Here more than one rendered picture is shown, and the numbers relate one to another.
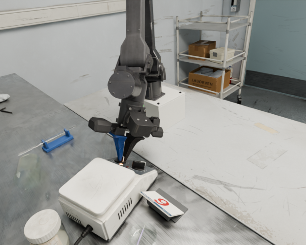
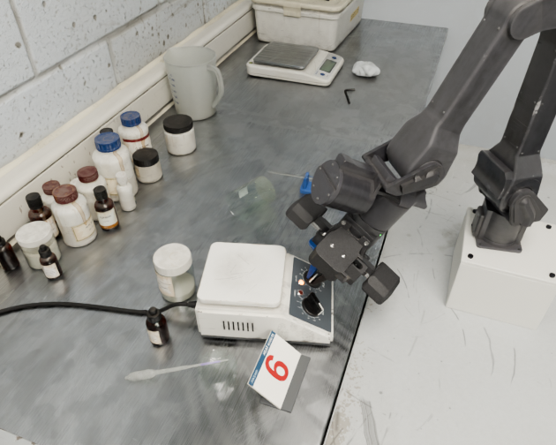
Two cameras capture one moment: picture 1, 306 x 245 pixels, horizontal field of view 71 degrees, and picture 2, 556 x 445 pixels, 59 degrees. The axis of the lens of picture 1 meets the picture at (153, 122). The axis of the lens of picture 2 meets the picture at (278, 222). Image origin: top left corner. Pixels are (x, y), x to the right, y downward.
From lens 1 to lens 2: 0.42 m
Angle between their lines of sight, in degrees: 50
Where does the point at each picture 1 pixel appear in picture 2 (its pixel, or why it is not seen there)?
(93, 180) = (243, 265)
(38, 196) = (229, 233)
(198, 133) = (496, 374)
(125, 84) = (326, 186)
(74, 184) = (228, 251)
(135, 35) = (432, 118)
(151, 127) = (334, 271)
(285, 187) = not seen: outside the picture
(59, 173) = (274, 229)
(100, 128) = (293, 215)
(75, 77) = not seen: outside the picture
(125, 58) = (395, 145)
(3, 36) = not seen: outside the picture
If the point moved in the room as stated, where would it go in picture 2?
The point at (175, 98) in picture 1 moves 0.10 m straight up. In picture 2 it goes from (518, 276) to (543, 222)
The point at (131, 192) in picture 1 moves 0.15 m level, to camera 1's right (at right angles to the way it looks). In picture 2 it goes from (256, 318) to (311, 404)
